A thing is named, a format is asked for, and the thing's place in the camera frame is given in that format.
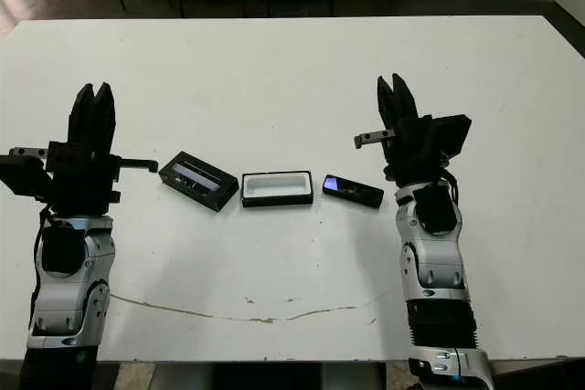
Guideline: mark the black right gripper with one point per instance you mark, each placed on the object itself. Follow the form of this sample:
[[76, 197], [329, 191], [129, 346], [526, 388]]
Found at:
[[416, 152]]

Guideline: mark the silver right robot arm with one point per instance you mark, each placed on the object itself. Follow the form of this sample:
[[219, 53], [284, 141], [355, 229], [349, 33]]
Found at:
[[434, 262]]

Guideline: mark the dark robot lower body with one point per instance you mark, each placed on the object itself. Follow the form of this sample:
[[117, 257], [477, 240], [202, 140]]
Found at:
[[265, 376]]

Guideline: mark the black box lid purple stripe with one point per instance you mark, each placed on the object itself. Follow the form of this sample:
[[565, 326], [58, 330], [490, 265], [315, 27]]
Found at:
[[198, 182]]

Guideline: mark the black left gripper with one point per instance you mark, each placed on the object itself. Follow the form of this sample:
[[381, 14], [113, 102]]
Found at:
[[82, 180]]

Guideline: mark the black phone-like camera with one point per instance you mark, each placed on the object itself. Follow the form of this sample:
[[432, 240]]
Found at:
[[354, 191]]

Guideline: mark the black box base white inside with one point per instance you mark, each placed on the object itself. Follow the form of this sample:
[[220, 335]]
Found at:
[[276, 186]]

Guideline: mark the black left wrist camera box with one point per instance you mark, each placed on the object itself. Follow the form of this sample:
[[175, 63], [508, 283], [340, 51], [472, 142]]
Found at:
[[23, 177]]

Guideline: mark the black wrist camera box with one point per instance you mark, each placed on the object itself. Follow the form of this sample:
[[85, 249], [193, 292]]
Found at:
[[452, 134], [23, 177]]

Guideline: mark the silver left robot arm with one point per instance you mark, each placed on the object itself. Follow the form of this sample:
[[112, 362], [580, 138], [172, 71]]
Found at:
[[68, 280]]

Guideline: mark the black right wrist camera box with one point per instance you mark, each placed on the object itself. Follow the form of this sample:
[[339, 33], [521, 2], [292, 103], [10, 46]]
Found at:
[[452, 134]]

